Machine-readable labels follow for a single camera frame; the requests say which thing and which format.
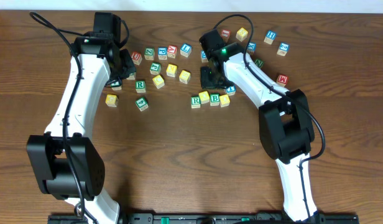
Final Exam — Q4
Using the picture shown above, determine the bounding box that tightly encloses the blue T block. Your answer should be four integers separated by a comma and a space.
225, 86, 236, 96

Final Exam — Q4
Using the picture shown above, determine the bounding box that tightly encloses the green B block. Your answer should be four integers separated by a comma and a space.
210, 93, 220, 106

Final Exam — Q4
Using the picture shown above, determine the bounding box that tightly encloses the yellow O block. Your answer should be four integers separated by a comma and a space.
198, 91, 210, 104
219, 94, 231, 107

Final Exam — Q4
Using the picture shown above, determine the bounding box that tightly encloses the green r block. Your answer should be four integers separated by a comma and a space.
191, 96, 201, 109
136, 80, 147, 93

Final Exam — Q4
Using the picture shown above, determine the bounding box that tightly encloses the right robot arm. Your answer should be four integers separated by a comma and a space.
200, 42, 318, 222

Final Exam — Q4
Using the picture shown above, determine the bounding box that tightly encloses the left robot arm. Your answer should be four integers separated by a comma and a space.
26, 37, 134, 223

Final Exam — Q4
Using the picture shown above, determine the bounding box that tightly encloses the green 7 block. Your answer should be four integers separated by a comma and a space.
127, 73, 136, 80

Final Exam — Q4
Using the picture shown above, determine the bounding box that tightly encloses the red U block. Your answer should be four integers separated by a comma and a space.
131, 52, 142, 65

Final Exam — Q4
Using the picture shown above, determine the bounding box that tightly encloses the green V block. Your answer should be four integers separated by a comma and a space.
110, 82, 122, 91

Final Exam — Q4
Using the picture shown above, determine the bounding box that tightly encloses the blue D block lower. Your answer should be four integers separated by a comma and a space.
200, 50, 208, 63

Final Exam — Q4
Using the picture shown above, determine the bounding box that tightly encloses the yellow S block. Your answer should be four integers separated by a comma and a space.
179, 70, 191, 84

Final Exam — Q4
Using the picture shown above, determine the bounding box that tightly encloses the green Z block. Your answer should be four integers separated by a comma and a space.
144, 47, 155, 60

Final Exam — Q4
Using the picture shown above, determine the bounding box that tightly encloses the green J block left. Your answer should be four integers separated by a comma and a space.
150, 62, 162, 75

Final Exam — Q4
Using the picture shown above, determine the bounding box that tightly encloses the yellow G block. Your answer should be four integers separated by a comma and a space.
105, 95, 119, 107

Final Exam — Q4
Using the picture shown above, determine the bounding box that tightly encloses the blue L block upper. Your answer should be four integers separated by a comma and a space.
180, 43, 192, 58

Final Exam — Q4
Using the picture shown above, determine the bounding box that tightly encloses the yellow K block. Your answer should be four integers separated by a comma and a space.
166, 63, 178, 77

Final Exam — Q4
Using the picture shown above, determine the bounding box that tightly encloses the yellow C block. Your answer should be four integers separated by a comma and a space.
152, 75, 165, 89

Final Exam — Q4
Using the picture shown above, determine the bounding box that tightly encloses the blue P block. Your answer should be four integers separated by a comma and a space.
157, 47, 167, 60

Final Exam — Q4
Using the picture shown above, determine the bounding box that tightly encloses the green 4 block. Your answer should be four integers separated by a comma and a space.
135, 97, 149, 111

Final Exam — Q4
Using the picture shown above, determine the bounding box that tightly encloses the red A block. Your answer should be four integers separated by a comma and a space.
167, 45, 178, 58

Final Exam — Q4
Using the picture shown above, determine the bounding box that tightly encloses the blue X block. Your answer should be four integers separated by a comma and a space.
247, 42, 256, 55

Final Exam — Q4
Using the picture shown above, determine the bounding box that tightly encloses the red I block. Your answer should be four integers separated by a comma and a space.
221, 29, 231, 42

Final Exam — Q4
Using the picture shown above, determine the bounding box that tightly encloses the yellow 6 block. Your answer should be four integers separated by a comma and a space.
236, 27, 249, 42

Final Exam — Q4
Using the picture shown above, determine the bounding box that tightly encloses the red M block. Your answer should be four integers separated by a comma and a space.
276, 74, 289, 87

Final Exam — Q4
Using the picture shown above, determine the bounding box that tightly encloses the blue H block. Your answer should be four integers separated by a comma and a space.
264, 30, 277, 45

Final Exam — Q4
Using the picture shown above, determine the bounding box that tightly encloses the blue 2 block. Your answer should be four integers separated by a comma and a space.
277, 42, 290, 56

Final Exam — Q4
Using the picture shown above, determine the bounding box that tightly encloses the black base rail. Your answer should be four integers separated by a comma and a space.
47, 212, 360, 224

